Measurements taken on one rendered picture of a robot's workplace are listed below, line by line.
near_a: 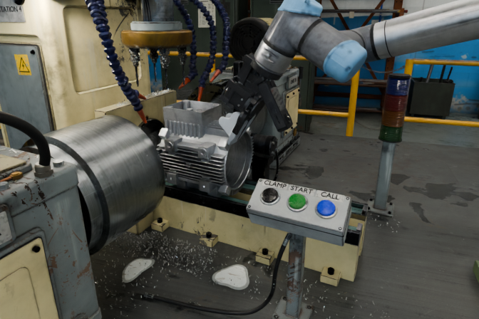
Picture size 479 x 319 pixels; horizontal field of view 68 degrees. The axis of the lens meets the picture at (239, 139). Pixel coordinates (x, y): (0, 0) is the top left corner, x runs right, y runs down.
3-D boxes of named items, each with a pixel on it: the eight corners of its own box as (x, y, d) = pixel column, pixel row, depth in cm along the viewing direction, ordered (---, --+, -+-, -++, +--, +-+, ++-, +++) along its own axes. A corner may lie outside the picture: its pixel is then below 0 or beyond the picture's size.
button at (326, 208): (315, 217, 59) (314, 211, 58) (319, 203, 61) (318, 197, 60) (333, 221, 58) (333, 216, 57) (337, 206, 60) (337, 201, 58)
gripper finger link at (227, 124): (214, 132, 86) (231, 102, 81) (233, 147, 85) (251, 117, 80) (207, 136, 83) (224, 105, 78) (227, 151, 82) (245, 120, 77)
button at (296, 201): (286, 211, 61) (285, 205, 60) (291, 196, 63) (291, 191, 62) (304, 215, 60) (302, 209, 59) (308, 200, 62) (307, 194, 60)
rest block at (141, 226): (121, 230, 99) (116, 192, 95) (138, 218, 105) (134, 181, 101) (138, 236, 97) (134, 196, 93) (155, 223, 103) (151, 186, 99)
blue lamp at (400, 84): (384, 94, 97) (386, 78, 96) (385, 90, 102) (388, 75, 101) (408, 96, 95) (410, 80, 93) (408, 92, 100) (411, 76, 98)
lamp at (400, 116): (380, 125, 100) (382, 110, 99) (381, 120, 105) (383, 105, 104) (403, 128, 98) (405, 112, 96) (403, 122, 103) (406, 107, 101)
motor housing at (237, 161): (157, 191, 96) (152, 124, 89) (197, 166, 112) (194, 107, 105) (222, 208, 87) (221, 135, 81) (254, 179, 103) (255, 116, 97)
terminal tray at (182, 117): (163, 133, 94) (162, 107, 92) (187, 123, 103) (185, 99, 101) (202, 140, 89) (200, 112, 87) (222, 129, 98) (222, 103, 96)
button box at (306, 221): (249, 223, 66) (244, 207, 62) (263, 191, 70) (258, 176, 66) (343, 248, 59) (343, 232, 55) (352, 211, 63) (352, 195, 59)
